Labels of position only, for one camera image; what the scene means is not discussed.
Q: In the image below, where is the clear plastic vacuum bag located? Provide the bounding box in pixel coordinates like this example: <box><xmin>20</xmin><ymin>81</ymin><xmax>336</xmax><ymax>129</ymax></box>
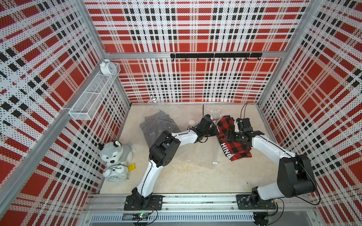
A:
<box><xmin>122</xmin><ymin>100</ymin><xmax>227</xmax><ymax>168</ymax></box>

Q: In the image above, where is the red black plaid shirt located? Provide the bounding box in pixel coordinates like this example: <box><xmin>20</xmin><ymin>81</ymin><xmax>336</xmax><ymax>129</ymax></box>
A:
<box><xmin>216</xmin><ymin>115</ymin><xmax>252</xmax><ymax>161</ymax></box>

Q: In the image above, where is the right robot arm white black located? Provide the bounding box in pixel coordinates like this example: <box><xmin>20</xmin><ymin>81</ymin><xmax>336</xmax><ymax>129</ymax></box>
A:
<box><xmin>226</xmin><ymin>118</ymin><xmax>317</xmax><ymax>205</ymax></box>

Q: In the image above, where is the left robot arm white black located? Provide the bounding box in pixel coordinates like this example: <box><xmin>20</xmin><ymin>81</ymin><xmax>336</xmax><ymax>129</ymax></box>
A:
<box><xmin>132</xmin><ymin>115</ymin><xmax>217</xmax><ymax>206</ymax></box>

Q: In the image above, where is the yellow small block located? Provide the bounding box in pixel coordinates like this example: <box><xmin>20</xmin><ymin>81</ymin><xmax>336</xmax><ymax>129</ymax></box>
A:
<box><xmin>127</xmin><ymin>163</ymin><xmax>136</xmax><ymax>171</ymax></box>

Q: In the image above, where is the grey husky plush toy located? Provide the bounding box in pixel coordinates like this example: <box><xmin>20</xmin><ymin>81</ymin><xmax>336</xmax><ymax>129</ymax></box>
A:
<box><xmin>98</xmin><ymin>140</ymin><xmax>135</xmax><ymax>168</ymax></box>

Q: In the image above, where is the white alarm clock on floor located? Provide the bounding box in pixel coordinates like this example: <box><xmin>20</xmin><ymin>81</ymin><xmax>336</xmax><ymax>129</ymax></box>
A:
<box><xmin>103</xmin><ymin>165</ymin><xmax>129</xmax><ymax>183</ymax></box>

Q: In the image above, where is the white alarm clock on shelf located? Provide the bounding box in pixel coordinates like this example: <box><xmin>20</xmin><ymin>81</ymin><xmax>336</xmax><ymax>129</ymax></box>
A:
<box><xmin>100</xmin><ymin>59</ymin><xmax>117</xmax><ymax>75</ymax></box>

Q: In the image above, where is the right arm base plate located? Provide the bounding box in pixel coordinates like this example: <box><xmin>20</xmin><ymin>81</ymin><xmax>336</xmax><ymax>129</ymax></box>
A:
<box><xmin>236</xmin><ymin>194</ymin><xmax>277</xmax><ymax>210</ymax></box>

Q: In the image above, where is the black hook rail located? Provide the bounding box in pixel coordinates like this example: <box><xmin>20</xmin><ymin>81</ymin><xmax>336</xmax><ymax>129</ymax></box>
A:
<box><xmin>170</xmin><ymin>52</ymin><xmax>263</xmax><ymax>59</ymax></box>

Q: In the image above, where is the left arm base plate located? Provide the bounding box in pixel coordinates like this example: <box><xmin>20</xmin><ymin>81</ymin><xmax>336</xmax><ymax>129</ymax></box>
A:
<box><xmin>123</xmin><ymin>195</ymin><xmax>164</xmax><ymax>211</ymax></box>

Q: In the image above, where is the electronics board with cables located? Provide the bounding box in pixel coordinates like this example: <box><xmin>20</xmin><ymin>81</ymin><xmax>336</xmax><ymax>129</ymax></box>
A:
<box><xmin>121</xmin><ymin>212</ymin><xmax>159</xmax><ymax>226</ymax></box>

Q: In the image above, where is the white wire mesh shelf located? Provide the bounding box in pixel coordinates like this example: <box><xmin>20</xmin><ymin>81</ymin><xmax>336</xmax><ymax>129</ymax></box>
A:
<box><xmin>69</xmin><ymin>63</ymin><xmax>120</xmax><ymax>121</ymax></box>

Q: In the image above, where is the aluminium mounting rail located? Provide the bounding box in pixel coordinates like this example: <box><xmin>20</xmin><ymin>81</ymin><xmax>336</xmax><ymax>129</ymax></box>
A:
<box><xmin>81</xmin><ymin>192</ymin><xmax>317</xmax><ymax>214</ymax></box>

